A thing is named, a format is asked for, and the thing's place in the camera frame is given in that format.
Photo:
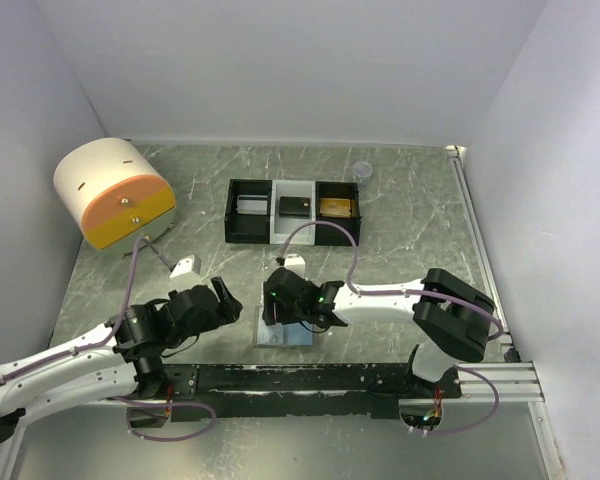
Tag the black cards stack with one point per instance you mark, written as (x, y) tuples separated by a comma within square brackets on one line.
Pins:
[(294, 207)]

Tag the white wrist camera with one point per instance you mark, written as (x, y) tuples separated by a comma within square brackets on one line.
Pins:
[(294, 263), (186, 273)]

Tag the black tray compartment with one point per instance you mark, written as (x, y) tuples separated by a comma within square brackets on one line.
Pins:
[(246, 229), (329, 236)]

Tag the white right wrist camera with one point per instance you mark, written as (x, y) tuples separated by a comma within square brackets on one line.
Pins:
[(294, 263)]

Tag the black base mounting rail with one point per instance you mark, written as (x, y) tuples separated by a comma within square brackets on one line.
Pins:
[(261, 391)]

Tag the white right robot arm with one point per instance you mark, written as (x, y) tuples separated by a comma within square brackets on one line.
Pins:
[(456, 318)]

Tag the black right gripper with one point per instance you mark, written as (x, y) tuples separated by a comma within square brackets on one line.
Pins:
[(273, 313)]

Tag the black left tray compartment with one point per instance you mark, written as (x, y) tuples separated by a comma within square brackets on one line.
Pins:
[(246, 229)]

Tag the black right tray compartment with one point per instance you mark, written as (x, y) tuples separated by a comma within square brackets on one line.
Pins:
[(329, 236)]

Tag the silver cards stack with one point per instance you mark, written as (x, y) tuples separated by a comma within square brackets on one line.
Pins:
[(252, 205)]

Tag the white VIP card in holder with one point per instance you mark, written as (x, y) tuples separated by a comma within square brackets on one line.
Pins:
[(270, 335)]

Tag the aluminium frame rail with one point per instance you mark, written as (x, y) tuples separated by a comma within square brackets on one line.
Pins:
[(515, 380)]

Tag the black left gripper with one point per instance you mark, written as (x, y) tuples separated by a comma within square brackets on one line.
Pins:
[(228, 309)]

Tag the white orange yellow drawer cabinet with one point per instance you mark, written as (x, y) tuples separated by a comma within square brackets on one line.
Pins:
[(114, 195)]

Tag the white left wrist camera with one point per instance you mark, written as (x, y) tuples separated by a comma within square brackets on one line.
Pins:
[(186, 273)]

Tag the gold cards stack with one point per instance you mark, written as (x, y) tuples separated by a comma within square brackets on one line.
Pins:
[(336, 207)]

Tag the white middle tray compartment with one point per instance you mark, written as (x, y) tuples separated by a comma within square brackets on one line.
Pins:
[(280, 227)]

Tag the small clear plastic cup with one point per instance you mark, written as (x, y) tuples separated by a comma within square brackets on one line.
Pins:
[(362, 172)]

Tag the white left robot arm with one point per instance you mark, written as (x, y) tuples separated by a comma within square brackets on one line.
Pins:
[(121, 357)]

